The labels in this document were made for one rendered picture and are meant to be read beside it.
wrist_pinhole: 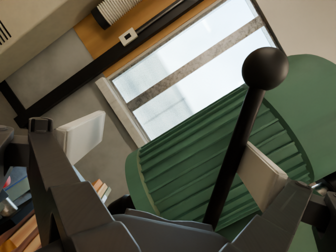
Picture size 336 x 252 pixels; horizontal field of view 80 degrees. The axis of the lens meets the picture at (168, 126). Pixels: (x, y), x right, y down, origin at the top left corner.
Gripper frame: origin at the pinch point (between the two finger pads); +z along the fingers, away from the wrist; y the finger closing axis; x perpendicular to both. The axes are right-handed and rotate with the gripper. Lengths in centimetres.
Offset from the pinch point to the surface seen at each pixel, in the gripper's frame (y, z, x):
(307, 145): 15.7, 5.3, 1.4
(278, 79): 6.8, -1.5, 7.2
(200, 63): 17, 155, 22
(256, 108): 6.2, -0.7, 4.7
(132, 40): -38, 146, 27
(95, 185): -19, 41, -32
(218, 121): 6.2, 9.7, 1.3
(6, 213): -25.3, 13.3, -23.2
